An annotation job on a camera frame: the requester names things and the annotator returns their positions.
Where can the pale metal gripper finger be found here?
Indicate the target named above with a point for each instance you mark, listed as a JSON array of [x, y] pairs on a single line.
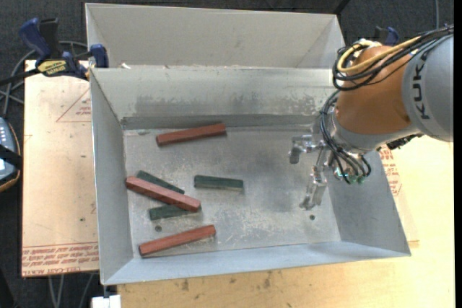
[[320, 193], [309, 196]]

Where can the grey metal bin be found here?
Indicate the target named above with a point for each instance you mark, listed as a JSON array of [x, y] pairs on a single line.
[[252, 220]]

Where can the dark green flat block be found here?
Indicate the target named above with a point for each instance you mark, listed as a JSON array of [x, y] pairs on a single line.
[[155, 179], [164, 213], [218, 182]]

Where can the red-brown flat block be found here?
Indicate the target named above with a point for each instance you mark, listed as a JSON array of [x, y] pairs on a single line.
[[177, 240], [162, 193], [191, 134]]

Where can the brown cardboard board red print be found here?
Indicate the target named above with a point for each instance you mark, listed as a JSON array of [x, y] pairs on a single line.
[[57, 169]]

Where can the black cylinder on white bracket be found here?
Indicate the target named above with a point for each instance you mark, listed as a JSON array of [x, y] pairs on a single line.
[[398, 143]]

